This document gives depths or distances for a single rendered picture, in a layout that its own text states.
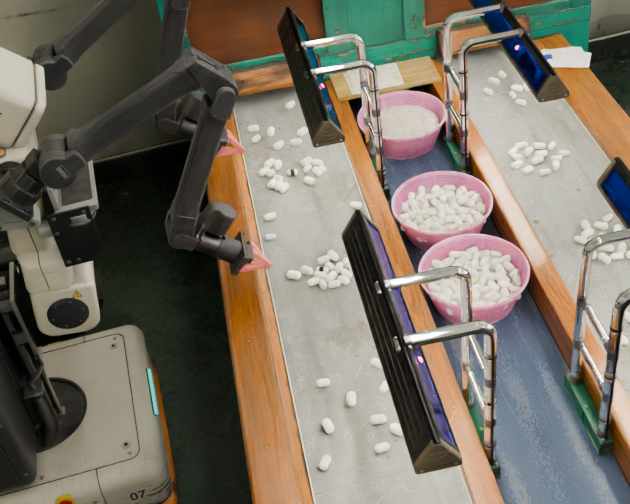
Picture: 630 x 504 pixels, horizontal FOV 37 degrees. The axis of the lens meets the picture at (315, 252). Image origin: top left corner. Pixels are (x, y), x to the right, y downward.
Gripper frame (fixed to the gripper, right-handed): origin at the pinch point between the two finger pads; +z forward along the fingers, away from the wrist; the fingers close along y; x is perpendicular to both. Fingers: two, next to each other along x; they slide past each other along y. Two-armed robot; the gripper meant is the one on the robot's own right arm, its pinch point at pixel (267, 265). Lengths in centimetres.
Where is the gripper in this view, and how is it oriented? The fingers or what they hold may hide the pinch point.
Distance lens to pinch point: 230.4
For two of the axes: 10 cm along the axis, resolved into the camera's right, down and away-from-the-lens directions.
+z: 8.2, 3.4, 4.6
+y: -1.7, -6.2, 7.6
